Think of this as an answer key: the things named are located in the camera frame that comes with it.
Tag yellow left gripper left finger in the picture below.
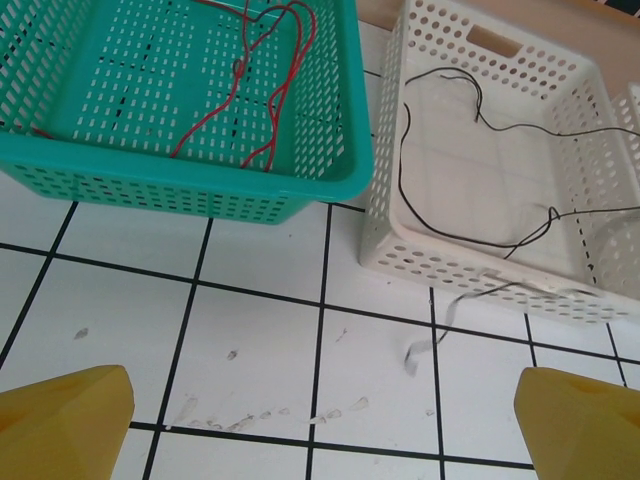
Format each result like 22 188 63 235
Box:
0 364 136 480

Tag white basket with grey label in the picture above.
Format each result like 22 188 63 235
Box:
610 82 640 181

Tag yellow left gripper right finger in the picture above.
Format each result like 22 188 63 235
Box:
515 367 640 480

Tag black wire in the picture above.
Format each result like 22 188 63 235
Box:
402 280 556 377
398 68 561 249
439 73 640 137
502 203 640 260

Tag teal plastic basket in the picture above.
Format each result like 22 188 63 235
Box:
0 0 375 226

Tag red wire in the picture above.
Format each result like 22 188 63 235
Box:
14 124 57 142
239 2 317 174
169 2 301 160

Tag white basket with handle slot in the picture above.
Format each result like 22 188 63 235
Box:
358 0 640 329

